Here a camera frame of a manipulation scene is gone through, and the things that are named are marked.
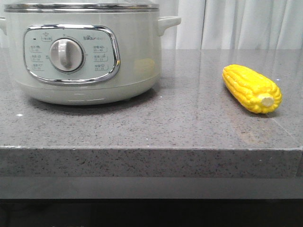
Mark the pale green electric cooking pot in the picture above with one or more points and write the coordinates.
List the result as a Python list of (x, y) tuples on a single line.
[(76, 54)]

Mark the glass pot lid steel rim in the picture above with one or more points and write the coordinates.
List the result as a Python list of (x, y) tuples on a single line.
[(80, 5)]

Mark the white pleated curtain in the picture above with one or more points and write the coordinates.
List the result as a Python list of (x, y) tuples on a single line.
[(178, 24)]

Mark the yellow plastic corn cob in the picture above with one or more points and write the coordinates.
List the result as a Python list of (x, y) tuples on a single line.
[(254, 91)]

